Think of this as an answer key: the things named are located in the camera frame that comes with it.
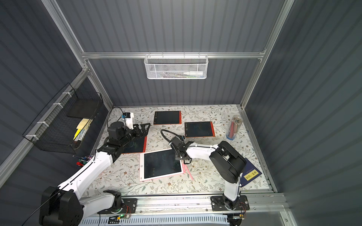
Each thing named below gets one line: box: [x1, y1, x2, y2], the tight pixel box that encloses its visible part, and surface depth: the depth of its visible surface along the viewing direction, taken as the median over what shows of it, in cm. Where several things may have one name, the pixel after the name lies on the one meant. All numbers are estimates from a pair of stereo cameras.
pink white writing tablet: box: [139, 148, 186, 182], surface depth 93 cm
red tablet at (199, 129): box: [184, 121, 215, 138], surface depth 108 cm
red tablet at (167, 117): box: [153, 110, 182, 125], surface depth 115 cm
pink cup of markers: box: [72, 154, 94, 168], surface depth 78 cm
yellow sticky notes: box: [73, 118, 90, 140], surface depth 74 cm
